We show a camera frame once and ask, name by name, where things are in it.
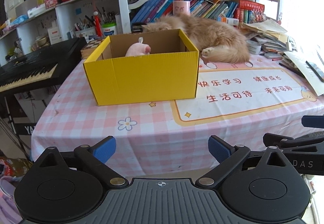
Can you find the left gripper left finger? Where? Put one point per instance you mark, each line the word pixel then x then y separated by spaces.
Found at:
pixel 94 158

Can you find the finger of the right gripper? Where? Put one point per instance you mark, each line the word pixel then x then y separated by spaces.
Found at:
pixel 313 121

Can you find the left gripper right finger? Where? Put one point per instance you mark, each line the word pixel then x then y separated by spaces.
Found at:
pixel 229 157

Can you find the pink plush pig toy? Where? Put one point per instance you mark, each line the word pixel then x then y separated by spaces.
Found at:
pixel 138 49

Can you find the black smartphone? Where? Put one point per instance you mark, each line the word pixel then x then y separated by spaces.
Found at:
pixel 318 71

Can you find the pink checked tablecloth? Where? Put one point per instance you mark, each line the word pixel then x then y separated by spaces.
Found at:
pixel 238 103

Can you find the white sheet under phone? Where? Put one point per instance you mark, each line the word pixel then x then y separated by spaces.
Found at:
pixel 314 55

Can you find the grey pencil case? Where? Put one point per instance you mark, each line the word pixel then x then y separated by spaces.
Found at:
pixel 272 55

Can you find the pile of papers and books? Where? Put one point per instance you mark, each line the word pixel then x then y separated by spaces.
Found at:
pixel 270 35

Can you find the white tape roll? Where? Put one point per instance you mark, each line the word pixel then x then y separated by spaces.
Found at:
pixel 254 47

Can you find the yellow cardboard box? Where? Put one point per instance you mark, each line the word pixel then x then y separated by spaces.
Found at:
pixel 169 72

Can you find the black electronic keyboard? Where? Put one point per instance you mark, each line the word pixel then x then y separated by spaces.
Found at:
pixel 42 68

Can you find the orange fluffy cat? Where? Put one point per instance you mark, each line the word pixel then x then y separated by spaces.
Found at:
pixel 217 41

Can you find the white pen holder cup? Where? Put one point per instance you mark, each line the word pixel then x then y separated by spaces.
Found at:
pixel 109 29

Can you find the red dictionary book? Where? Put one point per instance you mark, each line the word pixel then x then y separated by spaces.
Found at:
pixel 250 5

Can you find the pink mug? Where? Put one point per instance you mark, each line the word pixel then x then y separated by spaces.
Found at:
pixel 181 8

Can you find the row of blue books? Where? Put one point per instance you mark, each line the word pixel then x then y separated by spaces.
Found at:
pixel 219 10

